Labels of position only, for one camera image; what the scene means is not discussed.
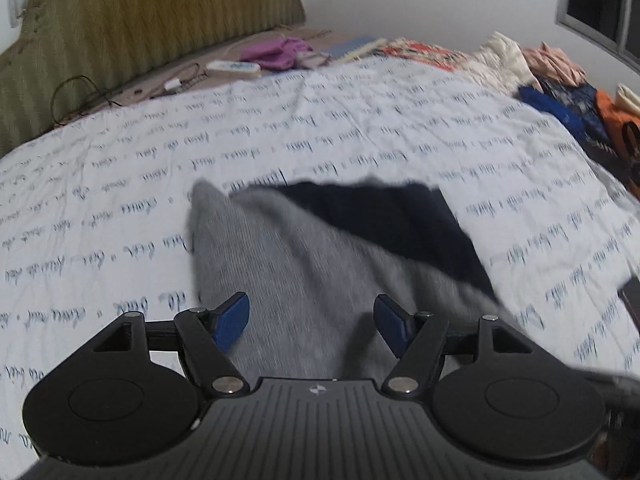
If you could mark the navy garment with grey lining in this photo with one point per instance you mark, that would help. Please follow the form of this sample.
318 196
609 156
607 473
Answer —
310 270

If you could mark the blue notebook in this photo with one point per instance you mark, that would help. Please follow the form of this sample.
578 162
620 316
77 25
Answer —
345 49

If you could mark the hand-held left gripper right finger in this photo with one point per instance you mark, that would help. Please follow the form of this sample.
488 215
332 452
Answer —
392 322

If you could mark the dark patterned cloth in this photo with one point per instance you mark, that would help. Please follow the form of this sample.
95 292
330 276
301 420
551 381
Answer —
570 92

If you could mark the cream cloth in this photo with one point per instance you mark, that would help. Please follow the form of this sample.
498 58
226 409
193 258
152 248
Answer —
505 60

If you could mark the pale yellow cloth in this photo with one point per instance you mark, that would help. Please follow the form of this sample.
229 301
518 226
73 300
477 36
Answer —
629 97

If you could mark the orange patterned cloth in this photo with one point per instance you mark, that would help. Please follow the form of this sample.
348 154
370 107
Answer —
425 55

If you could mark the white printed blanket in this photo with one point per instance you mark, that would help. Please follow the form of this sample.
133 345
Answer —
350 125

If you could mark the dark flat object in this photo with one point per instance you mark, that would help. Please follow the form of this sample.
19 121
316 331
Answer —
631 305

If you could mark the olive striped headboard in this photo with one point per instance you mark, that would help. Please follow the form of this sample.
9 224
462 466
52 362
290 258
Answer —
125 25

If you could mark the royal blue cloth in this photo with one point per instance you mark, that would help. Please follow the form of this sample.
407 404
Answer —
550 106

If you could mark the pink cloth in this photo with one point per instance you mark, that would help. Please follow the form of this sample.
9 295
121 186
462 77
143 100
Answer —
555 62

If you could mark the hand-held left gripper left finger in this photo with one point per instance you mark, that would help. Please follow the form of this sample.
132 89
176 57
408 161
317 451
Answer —
232 317

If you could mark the purple cloth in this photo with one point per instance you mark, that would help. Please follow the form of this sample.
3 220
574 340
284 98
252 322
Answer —
275 55

